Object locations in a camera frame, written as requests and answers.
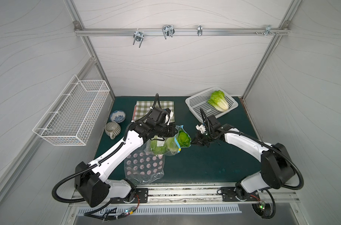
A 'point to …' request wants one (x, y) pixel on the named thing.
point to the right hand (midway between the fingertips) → (190, 142)
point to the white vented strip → (189, 209)
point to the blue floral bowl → (118, 116)
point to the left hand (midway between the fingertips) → (178, 132)
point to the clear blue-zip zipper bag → (170, 145)
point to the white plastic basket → (199, 100)
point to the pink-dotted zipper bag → (141, 167)
